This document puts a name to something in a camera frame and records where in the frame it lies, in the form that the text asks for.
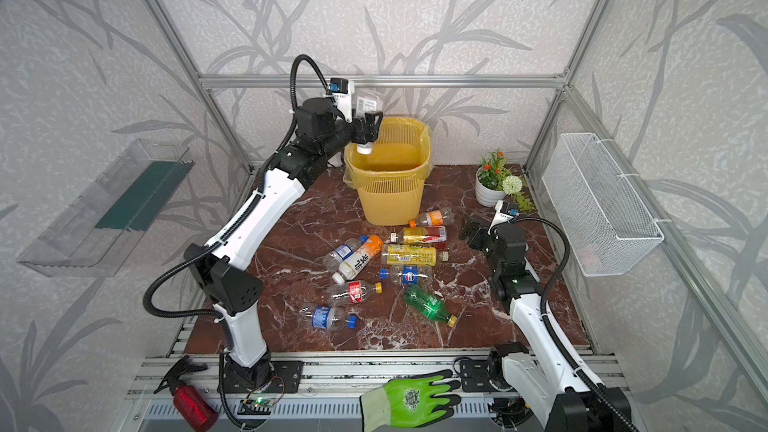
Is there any white label small bottle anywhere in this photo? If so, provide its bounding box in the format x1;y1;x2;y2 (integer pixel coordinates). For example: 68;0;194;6
355;91;383;155

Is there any green plastic bottle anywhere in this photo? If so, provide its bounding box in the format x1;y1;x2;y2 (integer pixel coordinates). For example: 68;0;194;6
404;285;458;328

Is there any Pepsi bottle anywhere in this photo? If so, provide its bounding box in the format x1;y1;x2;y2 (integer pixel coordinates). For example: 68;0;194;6
379;264;434;287

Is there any orange cap white label bottle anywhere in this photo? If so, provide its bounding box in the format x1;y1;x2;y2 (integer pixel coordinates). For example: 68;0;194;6
332;235;383;284

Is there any red label cola bottle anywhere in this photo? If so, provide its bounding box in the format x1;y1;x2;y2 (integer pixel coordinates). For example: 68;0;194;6
323;280;383;307

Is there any blue label crushed bottle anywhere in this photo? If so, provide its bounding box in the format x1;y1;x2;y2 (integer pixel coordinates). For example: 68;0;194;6
298;303;359;331

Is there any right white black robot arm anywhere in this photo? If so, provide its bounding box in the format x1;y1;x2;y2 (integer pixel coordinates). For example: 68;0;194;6
459;213;636;431

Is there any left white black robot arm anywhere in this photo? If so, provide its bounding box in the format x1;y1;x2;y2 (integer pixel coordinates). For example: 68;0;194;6
142;54;383;390

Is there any yellow plastic waste bin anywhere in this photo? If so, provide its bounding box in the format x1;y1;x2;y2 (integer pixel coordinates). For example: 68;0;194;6
344;116;433;226

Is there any potted artificial flower plant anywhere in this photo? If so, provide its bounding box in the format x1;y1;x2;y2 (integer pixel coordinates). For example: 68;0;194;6
475;150;536;213

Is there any red yellow label bottle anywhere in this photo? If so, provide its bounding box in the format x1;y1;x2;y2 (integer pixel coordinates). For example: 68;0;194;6
389;226;447;245

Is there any orange label clear bottle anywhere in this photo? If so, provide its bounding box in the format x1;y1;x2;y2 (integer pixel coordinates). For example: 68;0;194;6
409;207;456;227

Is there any yellow label tea bottle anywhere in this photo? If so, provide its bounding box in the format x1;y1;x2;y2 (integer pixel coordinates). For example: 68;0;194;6
382;244;449;266

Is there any clear bottle blue cap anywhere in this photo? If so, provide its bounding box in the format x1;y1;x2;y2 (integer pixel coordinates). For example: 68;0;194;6
323;235;368;272

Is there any green black work glove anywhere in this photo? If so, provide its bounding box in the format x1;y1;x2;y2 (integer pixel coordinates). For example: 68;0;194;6
359;369;461;432

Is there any green circuit board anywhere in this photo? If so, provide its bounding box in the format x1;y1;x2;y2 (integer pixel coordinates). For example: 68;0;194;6
239;396;282;415

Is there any red spray bottle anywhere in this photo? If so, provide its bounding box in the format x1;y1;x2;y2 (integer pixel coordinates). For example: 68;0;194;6
153;355;219;432

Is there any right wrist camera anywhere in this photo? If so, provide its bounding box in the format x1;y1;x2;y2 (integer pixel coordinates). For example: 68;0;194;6
489;200;519;233

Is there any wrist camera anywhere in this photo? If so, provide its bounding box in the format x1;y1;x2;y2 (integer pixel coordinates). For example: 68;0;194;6
328;77;355;123
489;200;519;233

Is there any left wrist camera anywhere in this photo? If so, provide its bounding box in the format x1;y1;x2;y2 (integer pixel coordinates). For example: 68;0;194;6
328;77;355;123

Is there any white wire mesh basket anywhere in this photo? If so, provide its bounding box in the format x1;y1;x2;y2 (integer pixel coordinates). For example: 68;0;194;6
542;132;664;277

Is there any clear acrylic wall shelf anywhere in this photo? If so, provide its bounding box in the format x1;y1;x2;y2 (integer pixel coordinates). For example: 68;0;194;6
18;139;194;278

